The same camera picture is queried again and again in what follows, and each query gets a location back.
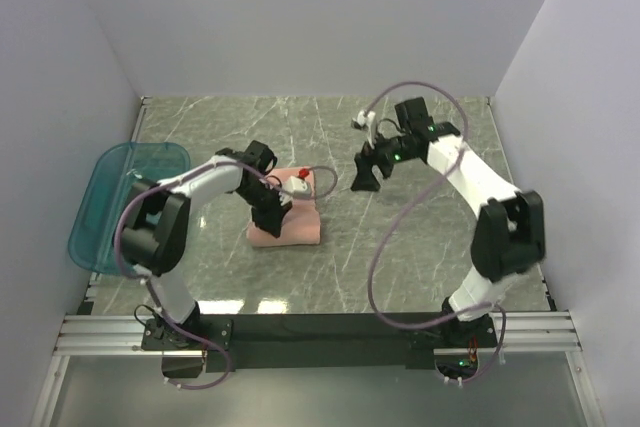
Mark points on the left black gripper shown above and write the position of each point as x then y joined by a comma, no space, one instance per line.
271,220

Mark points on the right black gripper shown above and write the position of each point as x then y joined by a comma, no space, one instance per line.
365,179

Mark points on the pink towel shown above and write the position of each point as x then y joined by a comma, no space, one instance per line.
301,225

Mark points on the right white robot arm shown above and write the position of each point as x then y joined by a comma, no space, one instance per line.
509,236

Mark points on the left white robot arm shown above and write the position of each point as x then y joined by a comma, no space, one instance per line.
151,234

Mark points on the black base bar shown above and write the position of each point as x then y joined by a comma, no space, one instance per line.
271,341

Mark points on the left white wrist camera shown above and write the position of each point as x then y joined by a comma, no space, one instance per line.
296,185

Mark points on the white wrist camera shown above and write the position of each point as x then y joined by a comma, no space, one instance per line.
366,122
296,185

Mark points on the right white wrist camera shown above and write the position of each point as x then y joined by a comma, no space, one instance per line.
366,122

